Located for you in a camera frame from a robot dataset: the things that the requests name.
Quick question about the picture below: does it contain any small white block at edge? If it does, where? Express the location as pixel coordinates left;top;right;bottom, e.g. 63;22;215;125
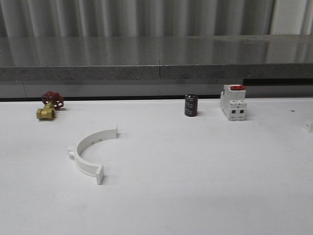
304;120;313;133

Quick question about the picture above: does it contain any grey stone counter ledge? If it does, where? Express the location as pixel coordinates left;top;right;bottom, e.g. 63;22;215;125
0;35;313;100

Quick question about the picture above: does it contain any black cylindrical capacitor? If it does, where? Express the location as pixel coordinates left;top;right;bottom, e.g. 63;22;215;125
184;94;198;117

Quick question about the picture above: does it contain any white circuit breaker red switch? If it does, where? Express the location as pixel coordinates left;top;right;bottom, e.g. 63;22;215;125
220;84;247;121

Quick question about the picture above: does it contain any brass valve red handwheel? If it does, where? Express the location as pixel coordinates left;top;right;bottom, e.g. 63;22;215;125
36;91;64;120

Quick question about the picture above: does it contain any grey pleated curtain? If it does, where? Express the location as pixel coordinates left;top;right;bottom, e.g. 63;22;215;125
0;0;313;37

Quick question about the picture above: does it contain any white half pipe clamp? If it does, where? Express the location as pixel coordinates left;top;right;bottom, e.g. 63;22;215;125
67;126;118;185

